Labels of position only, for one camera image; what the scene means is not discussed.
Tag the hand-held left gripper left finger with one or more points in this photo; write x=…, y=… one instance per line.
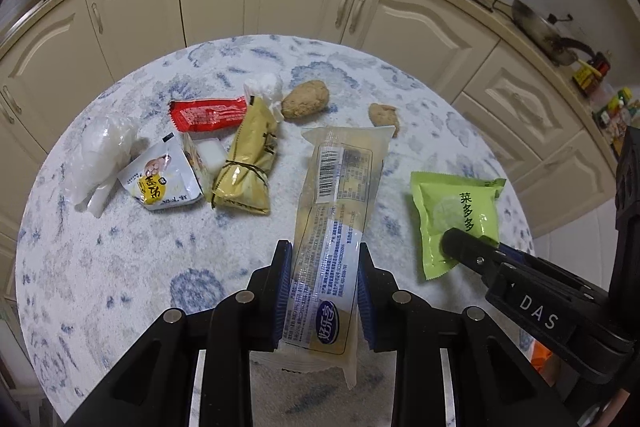
x=282, y=292

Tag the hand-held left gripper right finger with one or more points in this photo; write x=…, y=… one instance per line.
x=365, y=297

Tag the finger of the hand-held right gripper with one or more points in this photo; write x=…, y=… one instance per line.
x=540, y=312
x=530, y=261

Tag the light green snack packet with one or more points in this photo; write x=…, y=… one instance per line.
x=450, y=207

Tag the long clear snack packet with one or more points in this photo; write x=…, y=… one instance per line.
x=330, y=207

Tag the red snack packet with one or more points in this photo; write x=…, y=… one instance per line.
x=207, y=114

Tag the large tan bread lump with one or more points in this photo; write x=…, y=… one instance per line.
x=305, y=99

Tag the group of condiment bottles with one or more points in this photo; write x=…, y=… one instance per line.
x=617, y=109

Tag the cream cabinet drawer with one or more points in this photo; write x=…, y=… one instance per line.
x=525, y=92
x=492, y=132

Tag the yellow packet with rubber band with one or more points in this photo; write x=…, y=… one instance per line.
x=247, y=162

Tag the blue floral tablecloth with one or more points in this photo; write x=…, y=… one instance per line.
x=150, y=257

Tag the white block in clear wrapper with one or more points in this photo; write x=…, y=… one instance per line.
x=210, y=157

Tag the dark jar yellow label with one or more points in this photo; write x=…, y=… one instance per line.
x=585, y=79

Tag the dark bottle red label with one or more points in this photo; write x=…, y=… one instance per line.
x=600, y=67

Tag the small white yellow packet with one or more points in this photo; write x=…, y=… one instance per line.
x=160, y=177

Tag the small tan bread lump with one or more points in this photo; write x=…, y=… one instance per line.
x=382, y=114

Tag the steel wok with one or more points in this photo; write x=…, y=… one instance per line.
x=540, y=32

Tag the dark cooking spatula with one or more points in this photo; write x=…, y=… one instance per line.
x=557, y=21

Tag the white plastic bag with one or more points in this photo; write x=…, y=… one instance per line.
x=97, y=152

